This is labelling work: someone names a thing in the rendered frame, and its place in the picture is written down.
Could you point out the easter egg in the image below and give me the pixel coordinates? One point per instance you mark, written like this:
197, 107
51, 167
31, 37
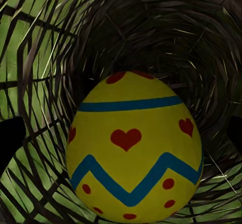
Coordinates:
134, 153

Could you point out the wicker basket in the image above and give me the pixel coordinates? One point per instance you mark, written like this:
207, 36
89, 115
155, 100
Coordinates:
68, 57

